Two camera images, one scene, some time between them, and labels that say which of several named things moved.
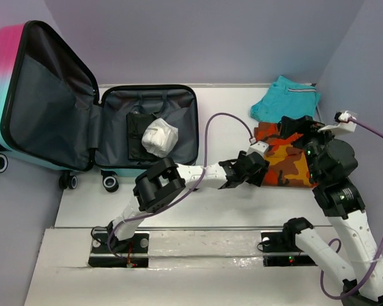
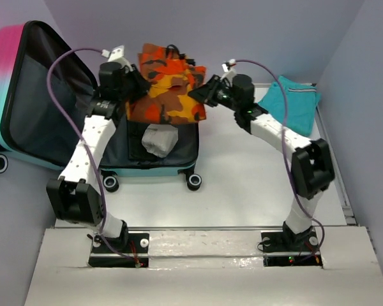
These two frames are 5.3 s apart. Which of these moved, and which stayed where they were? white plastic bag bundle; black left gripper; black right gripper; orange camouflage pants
Moved: orange camouflage pants; black right gripper; black left gripper
Stayed: white plastic bag bundle
